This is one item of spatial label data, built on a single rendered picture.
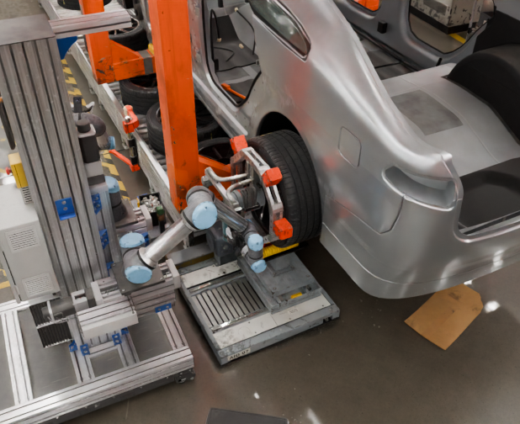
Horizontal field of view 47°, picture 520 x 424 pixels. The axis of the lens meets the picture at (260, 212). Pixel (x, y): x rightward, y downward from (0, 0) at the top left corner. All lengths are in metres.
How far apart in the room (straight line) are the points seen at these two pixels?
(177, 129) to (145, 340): 1.23
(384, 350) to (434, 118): 1.47
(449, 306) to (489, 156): 1.01
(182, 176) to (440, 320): 1.87
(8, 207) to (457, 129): 2.61
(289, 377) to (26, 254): 1.64
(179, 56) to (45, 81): 0.95
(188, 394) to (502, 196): 2.12
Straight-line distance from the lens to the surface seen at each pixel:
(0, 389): 3.59
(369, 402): 3.59
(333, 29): 2.99
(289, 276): 3.84
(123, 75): 5.45
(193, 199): 2.70
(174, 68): 3.32
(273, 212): 3.17
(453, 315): 4.10
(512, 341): 4.10
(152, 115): 4.92
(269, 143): 3.28
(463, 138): 3.91
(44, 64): 2.53
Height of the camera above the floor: 2.97
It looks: 40 degrees down
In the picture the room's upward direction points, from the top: straight up
